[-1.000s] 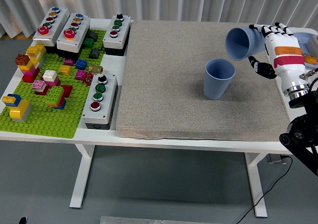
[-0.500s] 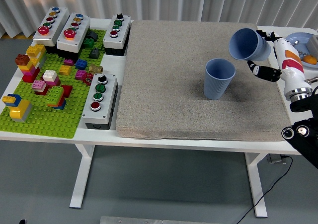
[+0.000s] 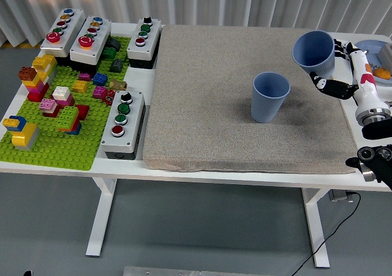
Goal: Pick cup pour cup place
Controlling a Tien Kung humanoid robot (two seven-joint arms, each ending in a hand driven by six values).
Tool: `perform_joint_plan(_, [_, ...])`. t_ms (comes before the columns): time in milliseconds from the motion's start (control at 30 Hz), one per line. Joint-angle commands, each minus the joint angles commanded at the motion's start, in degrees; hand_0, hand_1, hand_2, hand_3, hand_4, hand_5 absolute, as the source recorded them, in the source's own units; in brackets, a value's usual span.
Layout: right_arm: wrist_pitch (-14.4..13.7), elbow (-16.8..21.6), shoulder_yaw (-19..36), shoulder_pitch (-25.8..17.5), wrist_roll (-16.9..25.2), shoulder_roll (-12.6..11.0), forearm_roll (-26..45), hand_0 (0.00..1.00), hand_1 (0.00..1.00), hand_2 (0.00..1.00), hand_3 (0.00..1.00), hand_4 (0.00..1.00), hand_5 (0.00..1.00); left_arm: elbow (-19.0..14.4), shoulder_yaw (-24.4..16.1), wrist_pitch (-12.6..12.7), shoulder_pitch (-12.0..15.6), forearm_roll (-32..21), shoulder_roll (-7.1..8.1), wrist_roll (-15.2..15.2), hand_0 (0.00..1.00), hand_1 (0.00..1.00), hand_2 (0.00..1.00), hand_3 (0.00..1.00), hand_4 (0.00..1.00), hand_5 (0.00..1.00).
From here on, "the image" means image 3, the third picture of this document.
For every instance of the green lego baseplate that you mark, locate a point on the green lego baseplate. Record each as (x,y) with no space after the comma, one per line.
(61,153)

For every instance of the dark grey curved lego brick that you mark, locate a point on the dark grey curved lego brick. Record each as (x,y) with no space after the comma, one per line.
(114,43)

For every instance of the small orange fruit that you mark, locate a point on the small orange fruit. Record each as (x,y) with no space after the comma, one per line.
(383,73)

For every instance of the small magenta lego brick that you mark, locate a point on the small magenta lego brick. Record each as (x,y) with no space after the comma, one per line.
(85,76)

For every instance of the yellow blue grey lego figure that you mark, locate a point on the yellow blue grey lego figure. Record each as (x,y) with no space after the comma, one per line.
(26,133)

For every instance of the blue ribbed cup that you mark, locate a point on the blue ribbed cup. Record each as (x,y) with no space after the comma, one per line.
(266,107)
(318,68)

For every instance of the dark green lego brick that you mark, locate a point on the dark green lego brick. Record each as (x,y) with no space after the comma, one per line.
(109,53)

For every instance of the white five-button control box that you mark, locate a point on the white five-button control box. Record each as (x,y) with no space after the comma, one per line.
(75,22)
(102,31)

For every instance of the tall multicolour lego tower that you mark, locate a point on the tall multicolour lego tower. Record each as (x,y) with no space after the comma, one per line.
(38,87)

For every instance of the white and magenta lego stack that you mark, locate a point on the white and magenta lego stack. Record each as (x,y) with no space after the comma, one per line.
(61,93)

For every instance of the light blue plate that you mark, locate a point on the light blue plate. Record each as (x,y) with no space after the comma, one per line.
(375,45)

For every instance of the grey sloped lego brick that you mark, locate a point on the grey sloped lego brick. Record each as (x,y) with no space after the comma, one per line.
(116,65)

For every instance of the green red blue lego stack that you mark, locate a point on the green red blue lego stack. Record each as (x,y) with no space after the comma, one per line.
(67,117)

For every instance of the pink magenta lego brick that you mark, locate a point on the pink magenta lego brick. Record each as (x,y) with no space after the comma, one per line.
(99,92)

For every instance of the grey power box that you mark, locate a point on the grey power box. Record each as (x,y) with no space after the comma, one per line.
(338,196)

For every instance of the grey metal block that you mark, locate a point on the grey metal block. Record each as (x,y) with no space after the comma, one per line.
(386,52)

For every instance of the yellow lego brick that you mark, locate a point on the yellow lego brick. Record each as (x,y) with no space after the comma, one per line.
(80,87)

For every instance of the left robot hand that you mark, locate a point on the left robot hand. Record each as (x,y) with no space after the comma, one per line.
(27,273)

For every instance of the blue lego brick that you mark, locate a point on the blue lego brick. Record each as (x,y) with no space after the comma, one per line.
(100,79)

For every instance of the white four-button control box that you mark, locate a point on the white four-button control box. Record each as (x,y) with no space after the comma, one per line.
(153,31)
(134,114)

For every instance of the grey-brown mat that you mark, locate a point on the grey-brown mat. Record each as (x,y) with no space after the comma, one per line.
(208,104)

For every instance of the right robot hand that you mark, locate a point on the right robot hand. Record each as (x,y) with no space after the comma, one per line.
(367,98)

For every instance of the pink and red lego stack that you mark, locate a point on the pink and red lego stack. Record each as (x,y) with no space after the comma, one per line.
(48,104)

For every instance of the white table leg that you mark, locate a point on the white table leg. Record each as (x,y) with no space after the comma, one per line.
(317,227)
(101,214)

